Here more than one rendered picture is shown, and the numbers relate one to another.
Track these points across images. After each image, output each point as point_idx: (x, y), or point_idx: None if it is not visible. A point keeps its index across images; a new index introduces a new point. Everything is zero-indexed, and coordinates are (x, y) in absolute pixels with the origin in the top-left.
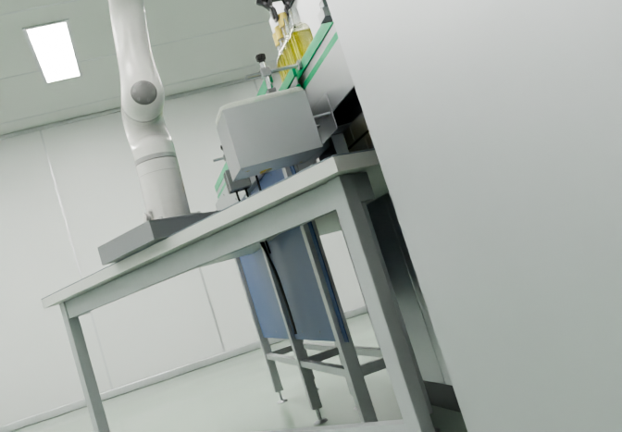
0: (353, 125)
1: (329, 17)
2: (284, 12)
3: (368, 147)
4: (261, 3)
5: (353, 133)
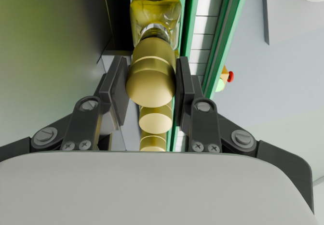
0: (105, 30)
1: None
2: (137, 69)
3: None
4: (265, 149)
5: (109, 35)
